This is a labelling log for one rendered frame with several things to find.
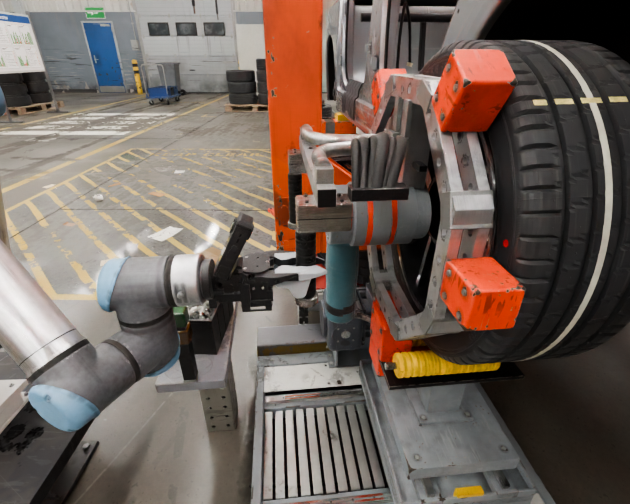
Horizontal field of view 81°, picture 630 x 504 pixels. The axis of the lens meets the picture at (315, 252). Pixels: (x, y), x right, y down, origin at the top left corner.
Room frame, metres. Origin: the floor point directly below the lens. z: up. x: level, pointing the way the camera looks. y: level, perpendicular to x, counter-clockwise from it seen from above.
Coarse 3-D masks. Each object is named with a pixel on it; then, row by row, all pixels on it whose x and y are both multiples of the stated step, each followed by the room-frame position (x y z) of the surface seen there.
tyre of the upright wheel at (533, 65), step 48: (480, 48) 0.69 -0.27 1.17; (528, 48) 0.67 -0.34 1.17; (576, 48) 0.68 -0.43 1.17; (528, 96) 0.56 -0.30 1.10; (576, 96) 0.57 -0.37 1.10; (624, 96) 0.58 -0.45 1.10; (528, 144) 0.51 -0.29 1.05; (576, 144) 0.51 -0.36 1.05; (624, 144) 0.51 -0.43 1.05; (528, 192) 0.48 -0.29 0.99; (576, 192) 0.47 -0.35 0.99; (624, 192) 0.48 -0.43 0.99; (528, 240) 0.45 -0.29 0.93; (576, 240) 0.45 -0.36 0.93; (624, 240) 0.46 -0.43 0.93; (528, 288) 0.44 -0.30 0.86; (576, 288) 0.45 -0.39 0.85; (624, 288) 0.45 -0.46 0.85; (480, 336) 0.48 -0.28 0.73; (528, 336) 0.46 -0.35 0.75; (576, 336) 0.47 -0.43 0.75
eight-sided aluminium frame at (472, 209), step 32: (384, 96) 0.89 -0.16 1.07; (416, 96) 0.69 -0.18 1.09; (384, 128) 0.93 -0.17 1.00; (448, 160) 0.54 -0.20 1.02; (480, 160) 0.55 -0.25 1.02; (448, 192) 0.51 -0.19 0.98; (480, 192) 0.51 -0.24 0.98; (448, 224) 0.49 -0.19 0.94; (480, 224) 0.49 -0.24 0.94; (384, 256) 0.91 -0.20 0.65; (448, 256) 0.49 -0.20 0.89; (480, 256) 0.49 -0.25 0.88; (384, 288) 0.80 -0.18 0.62; (416, 320) 0.55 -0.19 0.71; (448, 320) 0.49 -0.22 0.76
